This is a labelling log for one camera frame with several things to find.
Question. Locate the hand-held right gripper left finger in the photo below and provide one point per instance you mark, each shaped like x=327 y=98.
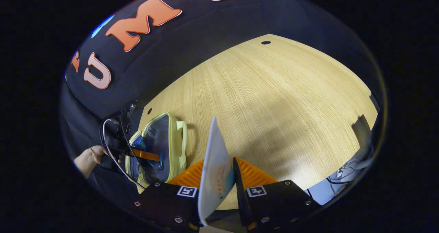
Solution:
x=164 y=202

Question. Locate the white sachet packet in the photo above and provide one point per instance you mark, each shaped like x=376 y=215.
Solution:
x=216 y=167

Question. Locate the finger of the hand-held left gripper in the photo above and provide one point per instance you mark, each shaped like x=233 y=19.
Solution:
x=145 y=154

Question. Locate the brown wrist band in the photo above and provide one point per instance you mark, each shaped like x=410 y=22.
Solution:
x=96 y=155

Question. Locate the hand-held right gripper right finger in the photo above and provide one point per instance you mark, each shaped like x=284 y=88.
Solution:
x=241 y=191

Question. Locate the small blue bottle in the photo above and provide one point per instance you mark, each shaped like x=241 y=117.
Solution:
x=140 y=144

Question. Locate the dark grey bar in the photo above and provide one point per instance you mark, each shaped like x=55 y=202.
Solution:
x=362 y=130

